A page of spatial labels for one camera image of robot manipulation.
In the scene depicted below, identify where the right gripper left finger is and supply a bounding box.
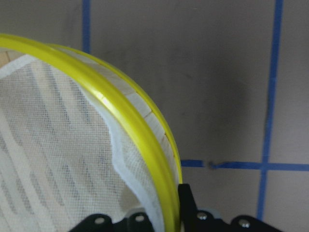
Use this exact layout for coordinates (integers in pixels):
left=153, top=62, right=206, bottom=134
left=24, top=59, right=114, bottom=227
left=70, top=211, right=147, bottom=232

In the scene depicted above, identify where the white steamer cloth liner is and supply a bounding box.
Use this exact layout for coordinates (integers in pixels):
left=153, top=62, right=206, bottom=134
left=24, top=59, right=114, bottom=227
left=0, top=52, right=165, bottom=232

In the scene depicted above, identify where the yellow bamboo steamer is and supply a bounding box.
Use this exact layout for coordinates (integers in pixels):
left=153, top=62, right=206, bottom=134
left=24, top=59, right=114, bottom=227
left=0, top=34, right=182, bottom=232

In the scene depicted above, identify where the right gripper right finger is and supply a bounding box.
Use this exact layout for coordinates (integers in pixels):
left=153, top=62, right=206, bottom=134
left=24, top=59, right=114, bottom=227
left=178, top=184, right=279, bottom=232

